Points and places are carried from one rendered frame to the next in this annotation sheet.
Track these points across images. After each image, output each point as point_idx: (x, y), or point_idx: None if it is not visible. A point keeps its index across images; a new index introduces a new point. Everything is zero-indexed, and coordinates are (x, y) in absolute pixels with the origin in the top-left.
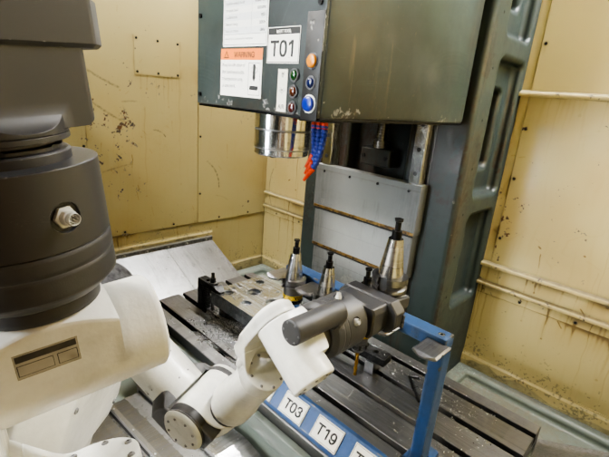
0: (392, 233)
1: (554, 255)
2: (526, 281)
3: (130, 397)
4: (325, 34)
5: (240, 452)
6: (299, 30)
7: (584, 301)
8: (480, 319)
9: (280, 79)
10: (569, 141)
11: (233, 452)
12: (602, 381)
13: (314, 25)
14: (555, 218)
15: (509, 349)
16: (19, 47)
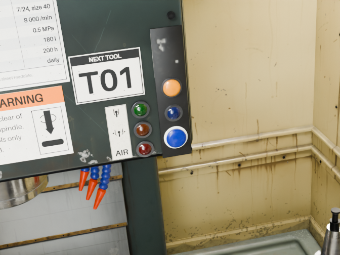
0: (335, 225)
1: (206, 118)
2: (192, 152)
3: None
4: (184, 51)
5: None
6: (137, 53)
7: (241, 144)
8: (162, 207)
9: (112, 119)
10: (185, 12)
11: None
12: (269, 197)
13: (166, 45)
14: (197, 86)
15: (197, 217)
16: None
